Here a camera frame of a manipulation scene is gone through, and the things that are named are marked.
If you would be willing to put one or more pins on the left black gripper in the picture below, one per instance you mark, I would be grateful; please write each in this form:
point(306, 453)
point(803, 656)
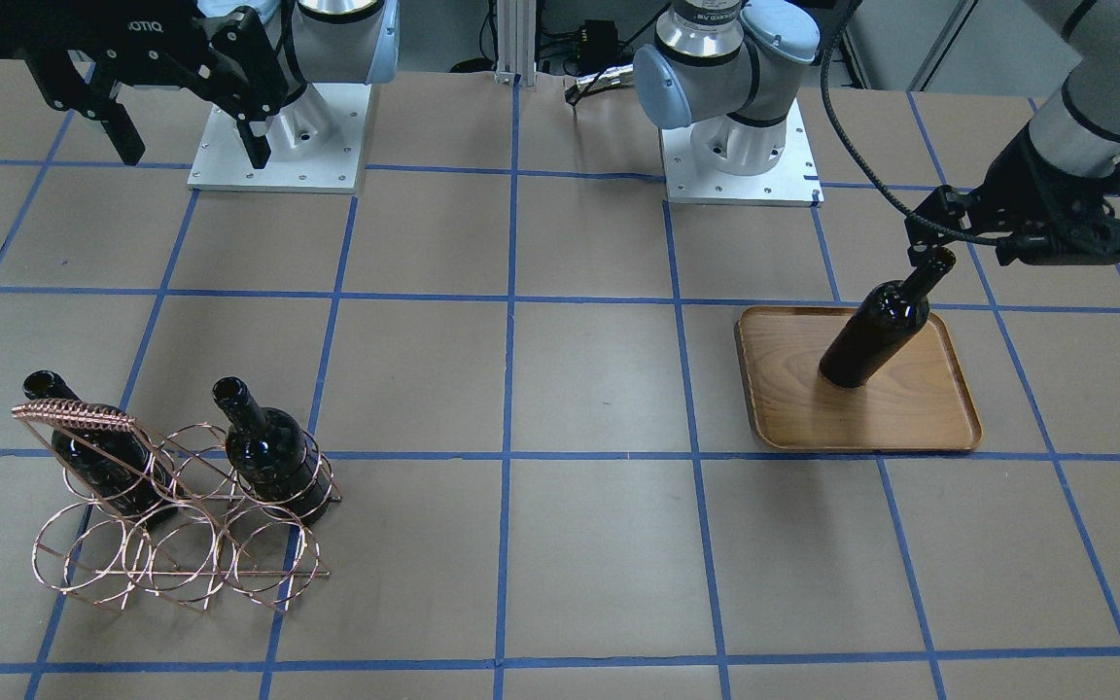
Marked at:
point(1029, 187)

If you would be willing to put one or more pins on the copper wire bottle basket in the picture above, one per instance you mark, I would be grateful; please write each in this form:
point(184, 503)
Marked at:
point(206, 535)

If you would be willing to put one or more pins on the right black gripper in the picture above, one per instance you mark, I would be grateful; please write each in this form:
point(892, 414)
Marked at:
point(137, 41)

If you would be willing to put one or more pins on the aluminium frame post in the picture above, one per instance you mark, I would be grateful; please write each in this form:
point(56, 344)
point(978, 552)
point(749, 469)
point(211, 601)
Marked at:
point(516, 42)

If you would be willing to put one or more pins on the dark wine bottle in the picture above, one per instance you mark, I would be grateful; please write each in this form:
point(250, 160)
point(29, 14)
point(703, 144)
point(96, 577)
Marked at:
point(112, 466)
point(274, 458)
point(890, 315)

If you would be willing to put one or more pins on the wooden serving tray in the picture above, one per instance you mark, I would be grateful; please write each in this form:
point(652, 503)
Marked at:
point(918, 402)

